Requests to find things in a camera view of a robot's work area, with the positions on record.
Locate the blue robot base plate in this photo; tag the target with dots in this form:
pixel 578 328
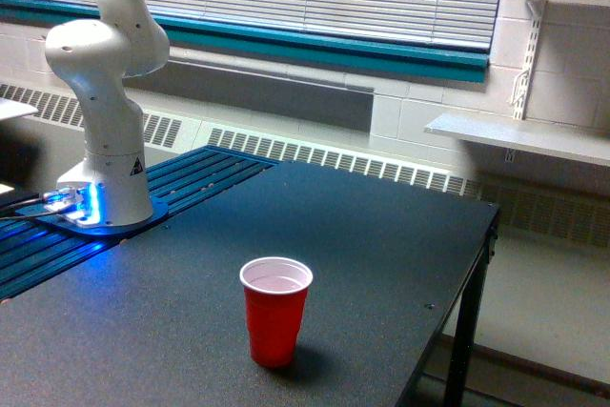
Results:
pixel 160 213

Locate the lower white wall shelf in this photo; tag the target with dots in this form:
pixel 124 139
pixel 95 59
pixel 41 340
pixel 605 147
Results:
pixel 525 136

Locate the baseboard radiator grille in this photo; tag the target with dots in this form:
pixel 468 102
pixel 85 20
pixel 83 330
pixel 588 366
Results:
pixel 525 208

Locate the blue slotted aluminium rail bed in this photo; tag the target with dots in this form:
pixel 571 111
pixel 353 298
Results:
pixel 33 252

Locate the black table leg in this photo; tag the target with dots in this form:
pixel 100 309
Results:
pixel 467 321

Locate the white object at left edge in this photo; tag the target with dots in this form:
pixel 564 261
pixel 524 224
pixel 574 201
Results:
pixel 10 109

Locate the white shelf bracket rail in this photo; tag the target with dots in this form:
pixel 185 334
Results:
pixel 522 82

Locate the red plastic cup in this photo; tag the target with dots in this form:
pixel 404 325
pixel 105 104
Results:
pixel 275 290

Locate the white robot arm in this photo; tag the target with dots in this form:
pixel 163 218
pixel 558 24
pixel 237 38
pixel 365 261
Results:
pixel 93 57

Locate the teal window sill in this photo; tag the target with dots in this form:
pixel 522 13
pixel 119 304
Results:
pixel 413 60

